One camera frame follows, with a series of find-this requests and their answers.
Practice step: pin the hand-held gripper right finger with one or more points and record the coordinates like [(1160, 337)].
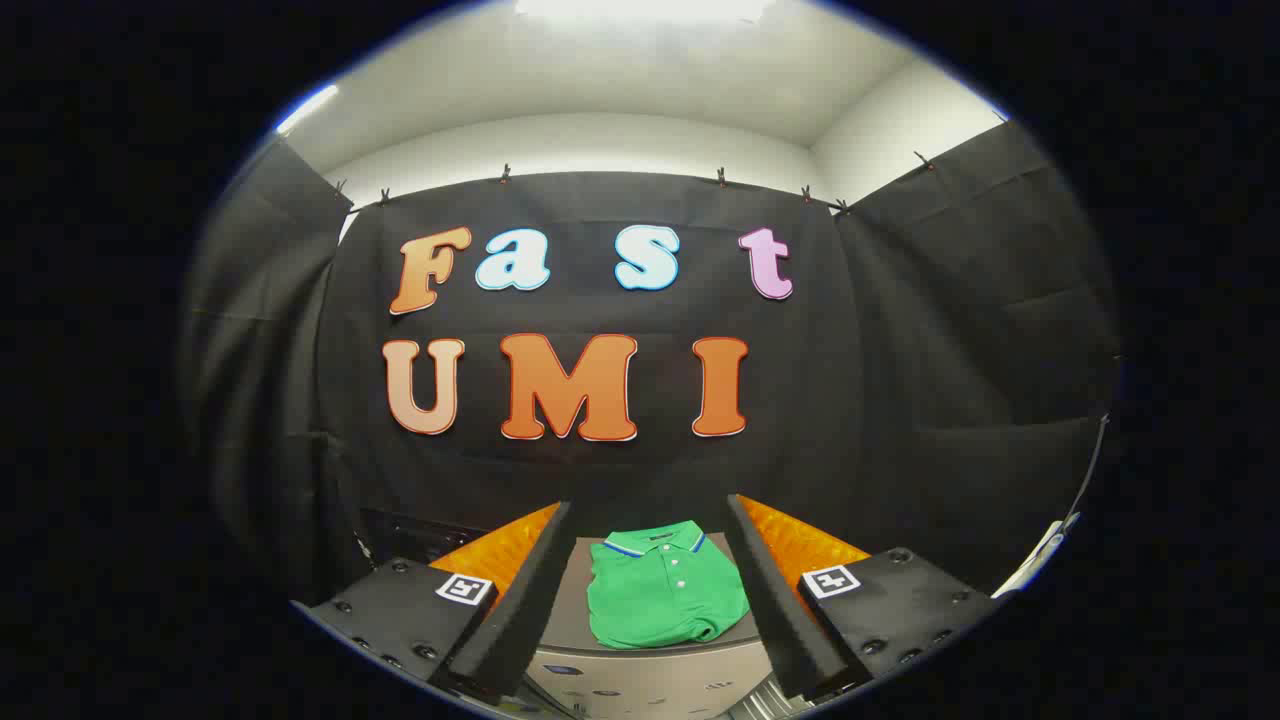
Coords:
[(775, 610)]

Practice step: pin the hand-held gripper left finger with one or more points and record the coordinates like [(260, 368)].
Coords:
[(530, 610)]

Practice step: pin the black backdrop cloth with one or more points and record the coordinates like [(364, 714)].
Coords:
[(900, 400)]

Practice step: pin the row of backdrop clips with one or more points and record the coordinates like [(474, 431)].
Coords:
[(506, 174)]

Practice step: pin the green polo shirt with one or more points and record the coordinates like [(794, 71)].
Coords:
[(660, 600)]

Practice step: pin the white panel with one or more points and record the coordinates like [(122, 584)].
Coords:
[(1040, 560)]

